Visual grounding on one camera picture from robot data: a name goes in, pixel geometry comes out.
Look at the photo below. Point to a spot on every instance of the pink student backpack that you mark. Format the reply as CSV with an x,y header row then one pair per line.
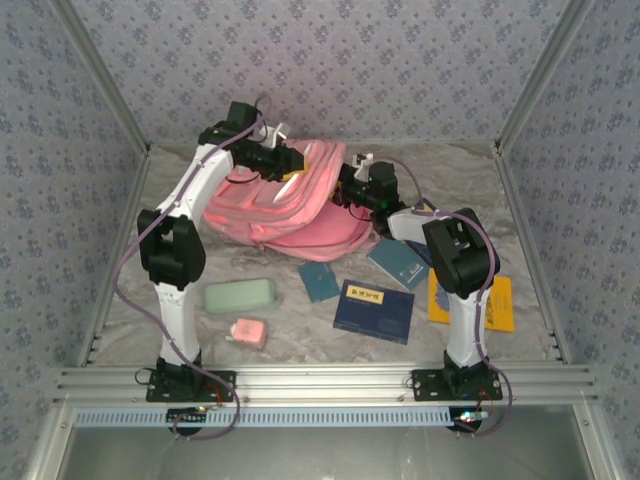
x,y
320,225

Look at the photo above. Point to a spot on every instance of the teal notebook with white label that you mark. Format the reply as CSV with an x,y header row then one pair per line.
x,y
397,265

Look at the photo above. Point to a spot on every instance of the small square teal notebook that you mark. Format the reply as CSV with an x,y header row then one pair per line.
x,y
318,282

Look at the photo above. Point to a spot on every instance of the mint green pencil case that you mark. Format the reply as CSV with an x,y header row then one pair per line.
x,y
237,296

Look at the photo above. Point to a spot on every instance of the navy book wide yellow label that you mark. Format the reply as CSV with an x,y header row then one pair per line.
x,y
372,317

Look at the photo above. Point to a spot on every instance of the small pink box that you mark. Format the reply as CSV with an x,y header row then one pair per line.
x,y
250,333

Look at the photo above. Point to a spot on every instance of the yellow book with blue picture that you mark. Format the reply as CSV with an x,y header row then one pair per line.
x,y
500,305

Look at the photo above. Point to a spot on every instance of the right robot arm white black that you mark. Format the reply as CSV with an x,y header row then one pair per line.
x,y
462,325

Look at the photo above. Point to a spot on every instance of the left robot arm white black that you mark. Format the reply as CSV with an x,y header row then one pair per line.
x,y
172,320

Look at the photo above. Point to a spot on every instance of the small black controller board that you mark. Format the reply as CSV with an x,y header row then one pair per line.
x,y
467,419
187,416

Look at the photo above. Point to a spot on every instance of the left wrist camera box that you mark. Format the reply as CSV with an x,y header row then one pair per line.
x,y
274,134

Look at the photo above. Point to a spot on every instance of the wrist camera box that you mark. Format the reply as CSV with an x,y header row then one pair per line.
x,y
361,161
274,134

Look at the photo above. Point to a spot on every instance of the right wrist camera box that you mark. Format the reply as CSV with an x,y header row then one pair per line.
x,y
361,161

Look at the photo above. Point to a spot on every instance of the aluminium side rail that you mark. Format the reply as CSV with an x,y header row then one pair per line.
x,y
514,200
134,195

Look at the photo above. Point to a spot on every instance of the aluminium frame post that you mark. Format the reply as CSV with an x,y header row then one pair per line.
x,y
104,75
539,75

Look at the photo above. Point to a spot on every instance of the aluminium mounting rail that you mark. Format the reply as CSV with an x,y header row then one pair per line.
x,y
320,382

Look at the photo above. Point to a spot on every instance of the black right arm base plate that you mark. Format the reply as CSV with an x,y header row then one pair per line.
x,y
425,390

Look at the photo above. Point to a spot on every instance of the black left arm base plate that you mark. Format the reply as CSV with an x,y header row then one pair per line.
x,y
225,392

